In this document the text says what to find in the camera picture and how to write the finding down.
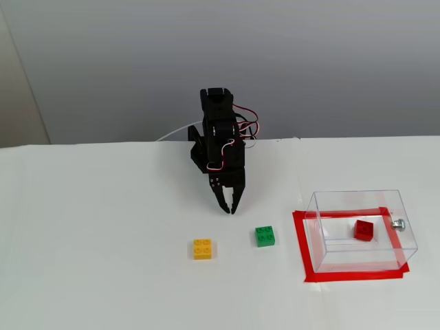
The red tape frame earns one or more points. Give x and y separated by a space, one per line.
354 276

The red lego brick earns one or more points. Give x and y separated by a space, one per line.
363 231

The transparent plastic box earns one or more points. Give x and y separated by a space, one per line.
361 256

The silver metal box lock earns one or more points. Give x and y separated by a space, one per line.
398 224

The green lego brick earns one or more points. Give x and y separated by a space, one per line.
264 236

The black table clamp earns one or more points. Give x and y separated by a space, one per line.
194 137

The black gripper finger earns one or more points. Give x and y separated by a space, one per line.
217 192
239 192

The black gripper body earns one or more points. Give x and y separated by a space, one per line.
229 181

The yellow lego brick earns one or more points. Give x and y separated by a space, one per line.
203 249

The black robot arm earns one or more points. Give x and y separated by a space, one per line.
216 106

